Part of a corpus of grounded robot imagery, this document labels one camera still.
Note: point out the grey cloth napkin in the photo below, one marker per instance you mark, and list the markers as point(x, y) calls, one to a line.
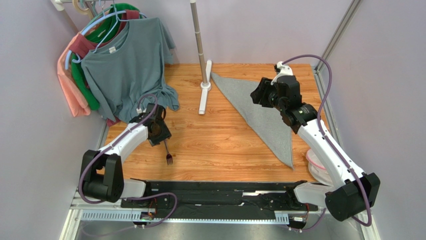
point(265, 122)

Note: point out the aluminium frame post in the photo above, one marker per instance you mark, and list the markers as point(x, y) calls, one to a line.
point(341, 28)

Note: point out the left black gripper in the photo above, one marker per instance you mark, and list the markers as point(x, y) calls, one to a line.
point(165, 133)

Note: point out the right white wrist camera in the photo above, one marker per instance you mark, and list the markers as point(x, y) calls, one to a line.
point(281, 69)

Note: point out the pink t-shirt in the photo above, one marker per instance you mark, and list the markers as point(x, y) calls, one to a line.
point(77, 103)

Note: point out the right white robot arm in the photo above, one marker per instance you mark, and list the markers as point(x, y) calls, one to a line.
point(353, 192)

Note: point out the white mesh laundry basket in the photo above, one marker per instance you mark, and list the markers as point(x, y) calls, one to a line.
point(317, 170)

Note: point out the maroon t-shirt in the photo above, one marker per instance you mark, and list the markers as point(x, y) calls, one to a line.
point(107, 30)

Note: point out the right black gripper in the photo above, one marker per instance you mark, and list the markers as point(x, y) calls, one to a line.
point(263, 94)

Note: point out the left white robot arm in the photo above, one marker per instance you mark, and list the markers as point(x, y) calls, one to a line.
point(102, 176)

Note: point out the purple metal fork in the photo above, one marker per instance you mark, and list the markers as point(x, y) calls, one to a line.
point(169, 157)

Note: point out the grey-blue t-shirt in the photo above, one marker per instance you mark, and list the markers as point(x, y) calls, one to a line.
point(129, 71)

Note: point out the green t-shirt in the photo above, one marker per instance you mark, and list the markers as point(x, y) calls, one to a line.
point(78, 73)

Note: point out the white clothes rack stand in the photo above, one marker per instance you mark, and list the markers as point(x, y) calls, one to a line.
point(205, 66)

